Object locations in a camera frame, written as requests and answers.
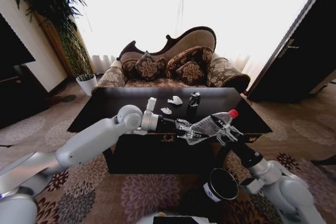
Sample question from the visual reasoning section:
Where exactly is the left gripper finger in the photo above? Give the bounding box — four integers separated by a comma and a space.
177, 130, 209, 142
176, 118, 201, 133

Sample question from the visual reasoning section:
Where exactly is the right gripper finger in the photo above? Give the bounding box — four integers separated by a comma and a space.
215, 119, 228, 146
227, 124, 244, 143

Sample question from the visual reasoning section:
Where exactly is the clear red-capped plastic bottle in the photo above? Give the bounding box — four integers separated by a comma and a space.
186, 109, 239, 146

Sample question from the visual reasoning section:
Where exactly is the black round trash bin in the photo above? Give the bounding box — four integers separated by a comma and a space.
202, 167, 240, 204

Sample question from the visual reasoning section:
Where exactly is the large crumpled white paper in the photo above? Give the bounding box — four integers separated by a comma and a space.
167, 94, 184, 106

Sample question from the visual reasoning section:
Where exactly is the crushed black drink can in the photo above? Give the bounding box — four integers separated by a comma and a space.
186, 91, 202, 108

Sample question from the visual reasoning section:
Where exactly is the dark wooden coffee table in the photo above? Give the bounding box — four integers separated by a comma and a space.
67, 87, 273, 175

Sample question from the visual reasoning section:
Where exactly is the small brown floral cushion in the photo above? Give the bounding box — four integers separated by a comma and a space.
175, 60, 208, 86

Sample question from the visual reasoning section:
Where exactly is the square brown floral cushion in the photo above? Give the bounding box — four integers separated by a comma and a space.
134, 50, 166, 82

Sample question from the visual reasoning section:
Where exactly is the large brown fringed cushion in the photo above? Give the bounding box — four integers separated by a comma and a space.
164, 46, 214, 79

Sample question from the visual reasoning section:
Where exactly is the brown floral carved sofa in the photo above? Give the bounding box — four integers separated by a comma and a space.
91, 26, 251, 95

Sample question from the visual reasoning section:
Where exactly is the white plant pot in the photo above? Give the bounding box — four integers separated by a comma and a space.
76, 73, 98, 97

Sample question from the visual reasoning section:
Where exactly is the dark wooden door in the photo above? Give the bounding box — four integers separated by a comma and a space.
246, 0, 336, 104

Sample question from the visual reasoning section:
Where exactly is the white sheer curtain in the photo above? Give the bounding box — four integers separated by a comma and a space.
67, 0, 329, 78

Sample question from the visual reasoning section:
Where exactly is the dark television cabinet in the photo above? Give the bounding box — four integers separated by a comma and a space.
0, 63, 49, 130

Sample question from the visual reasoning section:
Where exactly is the black television screen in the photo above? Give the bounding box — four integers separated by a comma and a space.
0, 14, 36, 68

